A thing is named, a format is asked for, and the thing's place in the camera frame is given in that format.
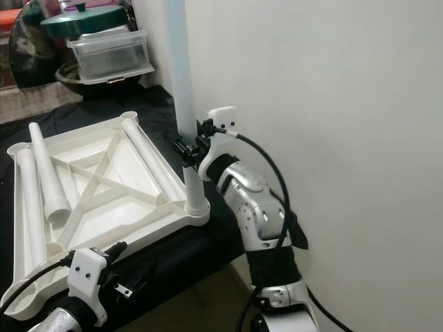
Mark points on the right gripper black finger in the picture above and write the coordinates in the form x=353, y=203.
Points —
x=187, y=155

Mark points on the white plastic table top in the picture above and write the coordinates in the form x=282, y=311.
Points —
x=131, y=214

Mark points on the black tablecloth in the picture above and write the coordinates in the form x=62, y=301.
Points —
x=180, y=263

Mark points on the clear plastic storage container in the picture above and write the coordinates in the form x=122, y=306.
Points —
x=111, y=59

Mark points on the black wok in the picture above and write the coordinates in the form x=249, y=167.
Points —
x=76, y=87

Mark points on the beige cloth covered bench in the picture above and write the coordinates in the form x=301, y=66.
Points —
x=34, y=104

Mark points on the green pot lid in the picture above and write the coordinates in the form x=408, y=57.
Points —
x=86, y=21

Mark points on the dark shiny foil bag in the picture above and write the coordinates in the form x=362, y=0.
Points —
x=31, y=55

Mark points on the orange lid storage box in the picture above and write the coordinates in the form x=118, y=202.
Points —
x=5, y=69

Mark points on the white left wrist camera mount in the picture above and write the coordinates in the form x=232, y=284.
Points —
x=86, y=273

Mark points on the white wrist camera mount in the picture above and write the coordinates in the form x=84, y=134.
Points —
x=86, y=273
x=225, y=117

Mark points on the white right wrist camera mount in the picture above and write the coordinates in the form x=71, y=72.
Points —
x=225, y=117

